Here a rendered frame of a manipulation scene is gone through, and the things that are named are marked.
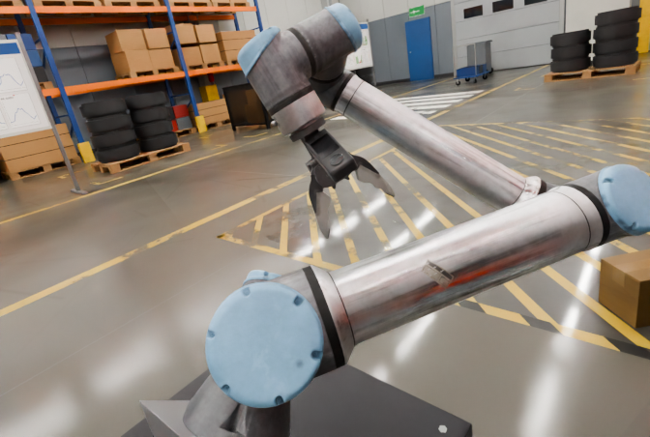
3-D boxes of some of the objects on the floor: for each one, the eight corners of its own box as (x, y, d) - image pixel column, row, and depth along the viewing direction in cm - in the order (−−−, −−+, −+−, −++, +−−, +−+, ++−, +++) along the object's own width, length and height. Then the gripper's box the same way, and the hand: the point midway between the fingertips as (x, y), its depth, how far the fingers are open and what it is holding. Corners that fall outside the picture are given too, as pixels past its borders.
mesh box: (267, 129, 782) (257, 81, 753) (231, 131, 866) (221, 87, 836) (297, 120, 843) (288, 75, 813) (260, 123, 926) (251, 82, 897)
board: (351, 109, 862) (338, 17, 802) (334, 111, 895) (320, 22, 835) (386, 99, 965) (376, 16, 906) (369, 101, 998) (359, 20, 938)
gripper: (345, 100, 74) (394, 185, 78) (259, 153, 73) (312, 236, 77) (356, 96, 65) (409, 191, 70) (258, 156, 64) (318, 248, 69)
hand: (362, 218), depth 71 cm, fingers open, 14 cm apart
